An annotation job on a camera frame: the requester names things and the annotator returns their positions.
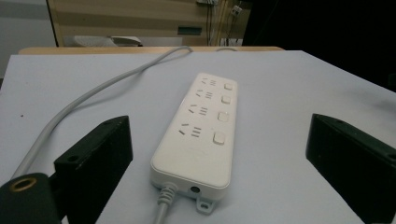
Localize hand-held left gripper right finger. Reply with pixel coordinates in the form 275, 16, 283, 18
305, 113, 396, 224

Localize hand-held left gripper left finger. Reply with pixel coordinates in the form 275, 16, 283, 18
53, 115, 134, 224

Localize white power strip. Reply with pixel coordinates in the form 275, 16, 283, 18
149, 72, 239, 216

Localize black curtain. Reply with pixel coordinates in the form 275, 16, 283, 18
242, 0, 396, 93

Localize beige striped wooden panel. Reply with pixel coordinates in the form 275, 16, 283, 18
46, 0, 251, 48

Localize dark green label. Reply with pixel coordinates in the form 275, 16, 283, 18
177, 26, 203, 36

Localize grey power strip cable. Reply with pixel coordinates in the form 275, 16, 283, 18
10, 46, 194, 224

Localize hanging background cables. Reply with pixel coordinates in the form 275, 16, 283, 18
205, 0, 230, 47

